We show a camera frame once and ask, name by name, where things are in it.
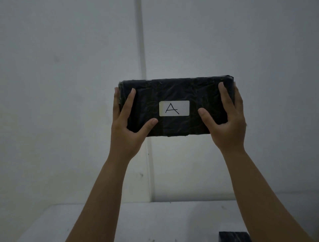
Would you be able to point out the person's right thumb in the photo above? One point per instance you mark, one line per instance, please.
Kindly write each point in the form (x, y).
(208, 118)

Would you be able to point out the person's left middle finger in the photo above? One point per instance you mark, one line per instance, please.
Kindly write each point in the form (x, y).
(116, 102)

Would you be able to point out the person's left thumb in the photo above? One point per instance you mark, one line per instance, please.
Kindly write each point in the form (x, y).
(147, 128)

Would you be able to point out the person's left hand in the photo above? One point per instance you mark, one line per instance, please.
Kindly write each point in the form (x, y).
(124, 139)

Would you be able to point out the person's right middle finger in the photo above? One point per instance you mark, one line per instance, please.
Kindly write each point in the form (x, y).
(238, 99)

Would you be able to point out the black box white label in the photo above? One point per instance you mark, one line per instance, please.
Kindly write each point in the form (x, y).
(174, 107)

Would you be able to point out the person's right hand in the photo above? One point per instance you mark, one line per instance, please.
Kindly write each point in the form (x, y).
(230, 136)

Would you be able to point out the person's right forearm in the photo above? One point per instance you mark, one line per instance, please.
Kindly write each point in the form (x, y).
(261, 199)

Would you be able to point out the person's left forearm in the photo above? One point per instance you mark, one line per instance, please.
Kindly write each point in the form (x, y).
(99, 202)

